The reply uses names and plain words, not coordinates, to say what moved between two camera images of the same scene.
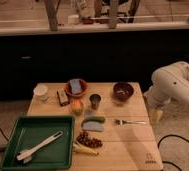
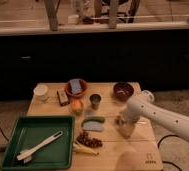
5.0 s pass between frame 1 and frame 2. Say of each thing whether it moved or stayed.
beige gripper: moved
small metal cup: stayed
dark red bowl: stayed
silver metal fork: stayed
